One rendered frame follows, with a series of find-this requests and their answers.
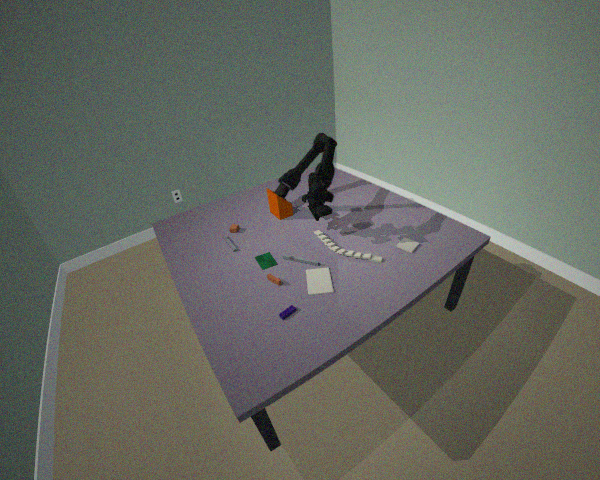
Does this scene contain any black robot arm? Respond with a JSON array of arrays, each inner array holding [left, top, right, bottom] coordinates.
[[272, 133, 337, 204]]

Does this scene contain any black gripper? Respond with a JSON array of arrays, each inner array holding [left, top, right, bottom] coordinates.
[[302, 191, 332, 221]]

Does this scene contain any dark blue flat bar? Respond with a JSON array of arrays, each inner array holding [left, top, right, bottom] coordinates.
[[279, 305, 296, 319]]

